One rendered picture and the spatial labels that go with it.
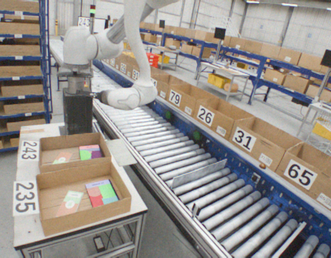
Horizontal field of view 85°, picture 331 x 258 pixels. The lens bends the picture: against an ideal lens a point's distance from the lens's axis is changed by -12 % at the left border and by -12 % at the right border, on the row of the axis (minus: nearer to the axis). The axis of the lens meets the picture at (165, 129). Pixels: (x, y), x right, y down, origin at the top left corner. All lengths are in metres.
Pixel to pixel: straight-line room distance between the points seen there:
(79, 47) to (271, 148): 1.28
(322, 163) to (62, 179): 1.54
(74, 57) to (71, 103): 0.29
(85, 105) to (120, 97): 0.47
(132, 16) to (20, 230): 0.99
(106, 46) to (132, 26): 0.44
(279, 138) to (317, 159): 0.29
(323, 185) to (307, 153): 0.35
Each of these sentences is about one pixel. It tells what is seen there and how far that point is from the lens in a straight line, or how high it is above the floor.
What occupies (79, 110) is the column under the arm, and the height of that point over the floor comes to 0.97.
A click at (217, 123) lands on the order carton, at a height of 0.97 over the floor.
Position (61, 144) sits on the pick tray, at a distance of 1.40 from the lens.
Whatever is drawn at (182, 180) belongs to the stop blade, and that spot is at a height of 0.76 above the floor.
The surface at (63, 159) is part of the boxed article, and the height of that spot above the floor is 0.77.
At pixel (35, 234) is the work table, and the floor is 0.75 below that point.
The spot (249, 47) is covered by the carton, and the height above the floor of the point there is 1.51.
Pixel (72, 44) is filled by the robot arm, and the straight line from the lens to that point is 1.31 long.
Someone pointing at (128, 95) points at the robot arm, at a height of 1.22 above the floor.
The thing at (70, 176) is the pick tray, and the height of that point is 0.80.
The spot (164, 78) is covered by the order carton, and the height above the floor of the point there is 1.00.
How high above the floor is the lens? 1.54
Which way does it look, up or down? 27 degrees down
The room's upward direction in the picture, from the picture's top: 11 degrees clockwise
